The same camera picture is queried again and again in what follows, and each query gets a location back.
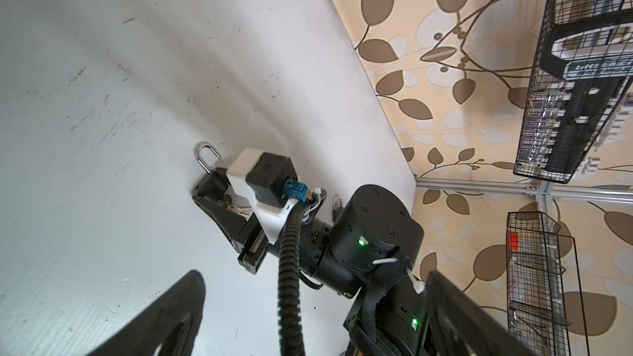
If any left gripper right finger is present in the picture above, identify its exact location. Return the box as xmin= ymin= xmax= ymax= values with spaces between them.
xmin=425 ymin=271 xmax=533 ymax=356

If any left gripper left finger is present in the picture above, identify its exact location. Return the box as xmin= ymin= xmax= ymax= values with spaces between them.
xmin=90 ymin=270 xmax=206 ymax=355

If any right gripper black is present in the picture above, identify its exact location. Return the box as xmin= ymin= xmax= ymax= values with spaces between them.
xmin=192 ymin=170 xmax=332 ymax=287

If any brass padlock long shackle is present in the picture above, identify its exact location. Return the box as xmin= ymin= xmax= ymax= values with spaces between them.
xmin=331 ymin=194 xmax=344 ymax=223

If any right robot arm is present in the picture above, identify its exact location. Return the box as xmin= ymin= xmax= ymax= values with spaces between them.
xmin=192 ymin=168 xmax=436 ymax=355

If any dark small padlock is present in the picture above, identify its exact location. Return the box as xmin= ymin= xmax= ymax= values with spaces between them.
xmin=194 ymin=142 xmax=252 ymax=219

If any red cap bottle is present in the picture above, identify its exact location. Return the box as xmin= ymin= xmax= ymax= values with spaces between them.
xmin=506 ymin=231 xmax=520 ymax=252

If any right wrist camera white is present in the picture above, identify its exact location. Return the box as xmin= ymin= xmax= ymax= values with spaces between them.
xmin=227 ymin=148 xmax=308 ymax=244

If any black wire basket right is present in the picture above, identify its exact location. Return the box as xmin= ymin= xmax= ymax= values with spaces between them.
xmin=506 ymin=211 xmax=577 ymax=355

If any black wire basket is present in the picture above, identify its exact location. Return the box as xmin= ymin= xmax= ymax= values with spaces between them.
xmin=506 ymin=211 xmax=577 ymax=355
xmin=514 ymin=0 xmax=632 ymax=184

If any black wire basket back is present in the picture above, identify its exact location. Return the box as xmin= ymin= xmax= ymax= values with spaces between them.
xmin=514 ymin=0 xmax=632 ymax=184

